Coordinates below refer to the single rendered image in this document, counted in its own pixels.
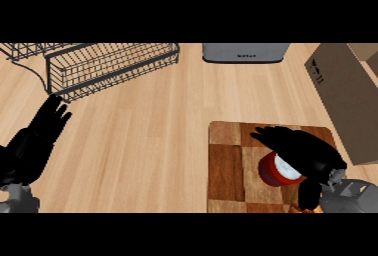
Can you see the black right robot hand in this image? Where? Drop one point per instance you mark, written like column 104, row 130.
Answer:
column 304, row 150

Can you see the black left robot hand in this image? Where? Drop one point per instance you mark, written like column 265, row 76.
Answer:
column 34, row 143

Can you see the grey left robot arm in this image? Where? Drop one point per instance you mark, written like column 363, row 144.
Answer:
column 16, row 200

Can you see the brown checkered wooden cutting board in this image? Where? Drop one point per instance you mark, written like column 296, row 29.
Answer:
column 236, row 173

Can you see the brown cardboard box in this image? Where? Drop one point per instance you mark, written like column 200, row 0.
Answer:
column 347, row 100

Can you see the red can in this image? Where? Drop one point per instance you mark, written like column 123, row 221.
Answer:
column 275, row 171

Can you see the grey appliance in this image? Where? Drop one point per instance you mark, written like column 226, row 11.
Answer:
column 245, row 52

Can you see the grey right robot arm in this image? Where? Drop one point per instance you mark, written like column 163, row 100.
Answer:
column 349, row 196

